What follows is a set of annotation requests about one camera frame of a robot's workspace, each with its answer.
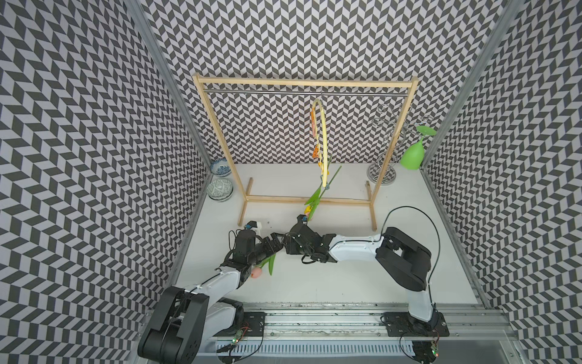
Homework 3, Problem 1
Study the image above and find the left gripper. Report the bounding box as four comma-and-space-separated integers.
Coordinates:
248, 232, 286, 265

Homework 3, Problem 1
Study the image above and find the pink tulip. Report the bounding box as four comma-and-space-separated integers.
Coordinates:
304, 166, 342, 221
250, 254, 277, 278

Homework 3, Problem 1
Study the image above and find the yellow arched peg hanger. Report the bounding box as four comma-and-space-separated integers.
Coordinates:
310, 99, 329, 185

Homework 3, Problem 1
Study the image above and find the yellow tulip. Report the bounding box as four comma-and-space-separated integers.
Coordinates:
304, 187, 321, 220

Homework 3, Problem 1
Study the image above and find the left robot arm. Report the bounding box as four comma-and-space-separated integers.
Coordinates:
137, 225, 288, 363

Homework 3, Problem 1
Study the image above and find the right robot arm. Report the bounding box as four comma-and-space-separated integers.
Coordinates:
283, 215, 436, 325

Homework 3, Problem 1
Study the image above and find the green patterned bowl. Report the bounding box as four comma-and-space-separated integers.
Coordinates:
206, 178, 233, 202

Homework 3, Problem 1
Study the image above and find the blue patterned bowl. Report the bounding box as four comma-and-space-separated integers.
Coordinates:
210, 158, 232, 178

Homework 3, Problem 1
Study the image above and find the green plastic wine glass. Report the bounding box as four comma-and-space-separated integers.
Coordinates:
400, 125, 437, 170

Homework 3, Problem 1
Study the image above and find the metal rack rod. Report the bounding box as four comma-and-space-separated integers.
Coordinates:
205, 89, 406, 98

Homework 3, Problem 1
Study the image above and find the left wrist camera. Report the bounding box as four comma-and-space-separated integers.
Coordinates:
244, 221, 262, 236

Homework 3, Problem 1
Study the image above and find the wooden clothes rack frame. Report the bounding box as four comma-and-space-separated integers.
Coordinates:
192, 74, 419, 231

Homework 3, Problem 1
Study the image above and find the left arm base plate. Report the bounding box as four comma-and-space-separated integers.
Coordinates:
215, 312, 267, 338

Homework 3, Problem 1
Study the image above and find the metal wire glass stand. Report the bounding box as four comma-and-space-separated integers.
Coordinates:
367, 102, 430, 186

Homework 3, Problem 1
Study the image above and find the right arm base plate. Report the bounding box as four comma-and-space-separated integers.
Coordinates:
380, 311, 450, 338

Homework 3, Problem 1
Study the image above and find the aluminium front rail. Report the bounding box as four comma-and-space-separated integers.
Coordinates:
131, 299, 533, 364

